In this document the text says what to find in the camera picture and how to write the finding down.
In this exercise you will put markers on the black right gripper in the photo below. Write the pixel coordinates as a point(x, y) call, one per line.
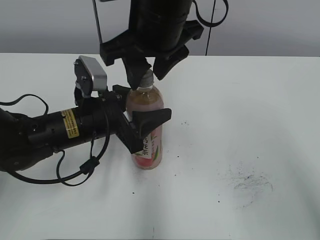
point(167, 44)

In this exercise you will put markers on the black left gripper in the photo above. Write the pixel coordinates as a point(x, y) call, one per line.
point(103, 116)

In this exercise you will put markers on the white bottle cap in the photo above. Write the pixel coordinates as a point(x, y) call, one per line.
point(147, 80)

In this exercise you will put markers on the peach oolong tea bottle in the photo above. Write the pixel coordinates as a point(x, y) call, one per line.
point(145, 100)

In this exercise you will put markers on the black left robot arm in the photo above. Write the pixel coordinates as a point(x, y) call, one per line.
point(25, 141)

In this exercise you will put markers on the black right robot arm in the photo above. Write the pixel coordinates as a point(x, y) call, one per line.
point(153, 13)

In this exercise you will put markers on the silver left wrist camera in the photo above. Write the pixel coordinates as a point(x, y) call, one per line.
point(90, 76)

